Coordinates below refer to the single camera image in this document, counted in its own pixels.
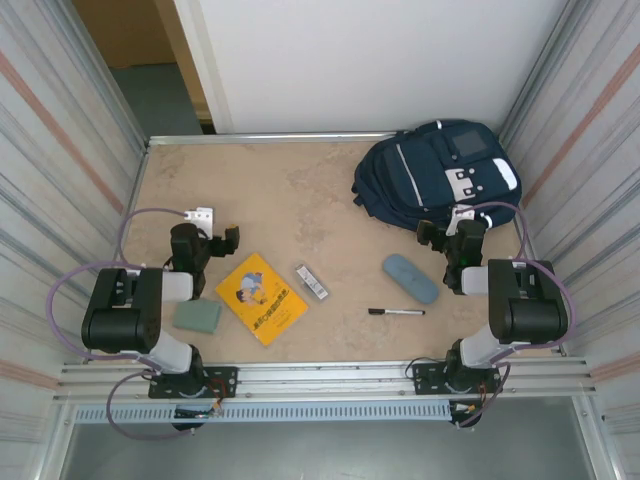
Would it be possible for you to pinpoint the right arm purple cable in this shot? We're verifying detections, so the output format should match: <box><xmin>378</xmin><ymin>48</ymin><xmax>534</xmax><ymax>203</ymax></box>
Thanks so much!
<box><xmin>457</xmin><ymin>202</ymin><xmax>576</xmax><ymax>430</ymax></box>

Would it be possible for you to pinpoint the thin aluminium table rail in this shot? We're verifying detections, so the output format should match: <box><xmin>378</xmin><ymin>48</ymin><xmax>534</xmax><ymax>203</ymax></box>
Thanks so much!
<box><xmin>147</xmin><ymin>130</ymin><xmax>414</xmax><ymax>147</ymax></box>

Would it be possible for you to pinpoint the green sponge block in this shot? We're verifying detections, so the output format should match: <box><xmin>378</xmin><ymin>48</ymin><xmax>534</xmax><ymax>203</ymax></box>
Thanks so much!
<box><xmin>172</xmin><ymin>298</ymin><xmax>223</xmax><ymax>336</ymax></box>

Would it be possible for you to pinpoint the black white marker pen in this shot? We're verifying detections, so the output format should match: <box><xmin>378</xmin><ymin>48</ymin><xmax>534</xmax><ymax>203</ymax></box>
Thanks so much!
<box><xmin>368</xmin><ymin>307</ymin><xmax>427</xmax><ymax>318</ymax></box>

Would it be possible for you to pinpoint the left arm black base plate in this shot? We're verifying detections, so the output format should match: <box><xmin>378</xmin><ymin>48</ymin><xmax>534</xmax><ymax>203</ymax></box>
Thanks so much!
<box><xmin>148</xmin><ymin>366</ymin><xmax>239</xmax><ymax>400</ymax></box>

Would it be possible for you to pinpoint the navy blue backpack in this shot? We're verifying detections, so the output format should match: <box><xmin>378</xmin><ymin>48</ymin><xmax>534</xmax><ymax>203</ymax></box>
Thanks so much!
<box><xmin>351</xmin><ymin>118</ymin><xmax>523</xmax><ymax>231</ymax></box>

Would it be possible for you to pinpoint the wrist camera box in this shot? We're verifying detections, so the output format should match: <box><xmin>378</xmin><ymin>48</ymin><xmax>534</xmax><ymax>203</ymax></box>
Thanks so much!
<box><xmin>446</xmin><ymin>203</ymin><xmax>476</xmax><ymax>236</ymax></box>
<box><xmin>183</xmin><ymin>206</ymin><xmax>216</xmax><ymax>236</ymax></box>

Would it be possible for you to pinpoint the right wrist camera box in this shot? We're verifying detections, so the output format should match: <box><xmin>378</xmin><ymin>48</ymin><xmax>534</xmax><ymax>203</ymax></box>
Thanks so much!
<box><xmin>446</xmin><ymin>203</ymin><xmax>476</xmax><ymax>236</ymax></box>

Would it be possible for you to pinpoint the wide aluminium mounting rail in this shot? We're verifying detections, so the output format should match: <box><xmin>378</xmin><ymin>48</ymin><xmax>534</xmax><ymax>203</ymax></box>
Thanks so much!
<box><xmin>57</xmin><ymin>355</ymin><xmax>599</xmax><ymax>401</ymax></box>

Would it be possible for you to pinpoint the blue-grey glasses case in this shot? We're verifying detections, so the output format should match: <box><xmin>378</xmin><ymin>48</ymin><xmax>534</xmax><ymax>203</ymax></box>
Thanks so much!
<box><xmin>382</xmin><ymin>253</ymin><xmax>441</xmax><ymax>305</ymax></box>

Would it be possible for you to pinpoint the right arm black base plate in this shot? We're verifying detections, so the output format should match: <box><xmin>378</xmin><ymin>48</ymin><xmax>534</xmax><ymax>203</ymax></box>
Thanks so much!
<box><xmin>412</xmin><ymin>362</ymin><xmax>504</xmax><ymax>396</ymax></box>

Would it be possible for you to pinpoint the yellow picture book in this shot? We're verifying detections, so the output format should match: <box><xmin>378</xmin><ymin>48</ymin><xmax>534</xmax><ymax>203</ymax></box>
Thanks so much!
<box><xmin>214</xmin><ymin>252</ymin><xmax>310</xmax><ymax>347</ymax></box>

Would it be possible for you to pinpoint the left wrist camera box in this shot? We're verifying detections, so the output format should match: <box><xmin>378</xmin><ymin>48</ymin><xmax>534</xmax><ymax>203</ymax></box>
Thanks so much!
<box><xmin>183</xmin><ymin>206</ymin><xmax>216</xmax><ymax>236</ymax></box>

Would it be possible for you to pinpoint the white door frame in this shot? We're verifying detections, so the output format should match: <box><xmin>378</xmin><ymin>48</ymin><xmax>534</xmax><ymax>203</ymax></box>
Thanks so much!
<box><xmin>172</xmin><ymin>0</ymin><xmax>235</xmax><ymax>135</ymax></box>

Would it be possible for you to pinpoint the grey slotted cable duct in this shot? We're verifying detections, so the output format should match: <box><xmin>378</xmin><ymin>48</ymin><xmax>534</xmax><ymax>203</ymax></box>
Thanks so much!
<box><xmin>72</xmin><ymin>399</ymin><xmax>454</xmax><ymax>424</ymax></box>

